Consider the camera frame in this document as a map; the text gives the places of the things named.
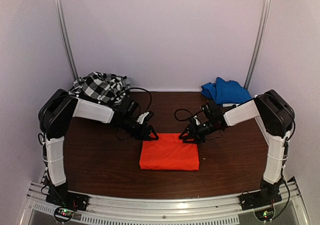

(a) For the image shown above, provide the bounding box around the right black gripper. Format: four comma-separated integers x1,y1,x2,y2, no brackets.
179,118,217,144

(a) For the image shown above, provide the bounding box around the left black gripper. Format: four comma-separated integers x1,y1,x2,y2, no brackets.
117,116,158,141

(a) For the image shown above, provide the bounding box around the orange t-shirt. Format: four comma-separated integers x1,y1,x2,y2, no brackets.
139,133,200,171

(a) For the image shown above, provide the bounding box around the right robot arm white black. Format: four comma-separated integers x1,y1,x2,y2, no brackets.
178,89,296,206

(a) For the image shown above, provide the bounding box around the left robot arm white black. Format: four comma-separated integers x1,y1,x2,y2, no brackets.
38,89,159,187

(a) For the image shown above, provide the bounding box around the black white checkered cloth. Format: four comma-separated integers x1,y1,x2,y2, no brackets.
69,71,131,104

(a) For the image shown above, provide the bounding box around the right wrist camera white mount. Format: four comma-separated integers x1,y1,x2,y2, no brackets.
192,115,201,126

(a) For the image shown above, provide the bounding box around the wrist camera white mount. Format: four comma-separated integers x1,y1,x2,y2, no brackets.
136,111,154,125
192,115,201,126

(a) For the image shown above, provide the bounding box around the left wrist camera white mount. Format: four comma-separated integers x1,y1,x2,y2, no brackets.
136,111,154,125

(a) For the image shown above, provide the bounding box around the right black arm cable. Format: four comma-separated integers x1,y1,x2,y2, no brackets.
173,108,206,122

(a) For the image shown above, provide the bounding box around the front aluminium rail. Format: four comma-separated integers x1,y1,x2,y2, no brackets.
19,177,311,225

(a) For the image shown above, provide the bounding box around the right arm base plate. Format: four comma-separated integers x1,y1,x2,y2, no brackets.
238,185,282,211

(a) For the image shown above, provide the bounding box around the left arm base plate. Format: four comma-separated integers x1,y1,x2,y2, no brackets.
45,184,89,211

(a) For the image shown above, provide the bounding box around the right aluminium frame post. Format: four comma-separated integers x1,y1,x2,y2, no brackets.
244,0,272,90

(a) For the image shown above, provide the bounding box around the aluminium frame post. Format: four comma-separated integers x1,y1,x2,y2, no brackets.
54,0,79,80
244,0,272,90

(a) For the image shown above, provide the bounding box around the left aluminium frame post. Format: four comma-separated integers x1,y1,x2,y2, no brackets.
54,0,79,80

